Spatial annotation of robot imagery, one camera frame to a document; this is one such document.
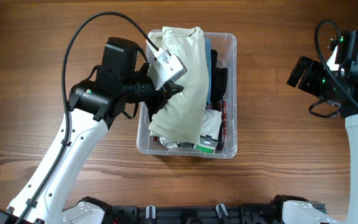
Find cream cloth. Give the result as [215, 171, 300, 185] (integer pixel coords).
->
[148, 26, 209, 144]

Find black camera cable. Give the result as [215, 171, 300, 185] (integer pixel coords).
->
[14, 11, 160, 224]
[308, 19, 358, 134]

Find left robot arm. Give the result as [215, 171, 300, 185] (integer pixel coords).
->
[0, 37, 186, 223]

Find blue jeans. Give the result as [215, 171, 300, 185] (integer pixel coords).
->
[204, 38, 212, 105]

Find white printed t-shirt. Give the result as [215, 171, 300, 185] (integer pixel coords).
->
[158, 110, 222, 153]

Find right black camera cable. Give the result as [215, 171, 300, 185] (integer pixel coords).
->
[308, 19, 358, 134]

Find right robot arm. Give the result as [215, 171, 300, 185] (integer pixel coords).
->
[287, 30, 358, 223]

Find clear plastic storage bin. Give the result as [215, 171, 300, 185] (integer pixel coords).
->
[136, 32, 237, 159]

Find left black camera cable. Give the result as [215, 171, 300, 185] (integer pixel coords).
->
[14, 11, 160, 224]

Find black garment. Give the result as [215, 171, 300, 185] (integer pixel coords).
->
[210, 49, 228, 102]

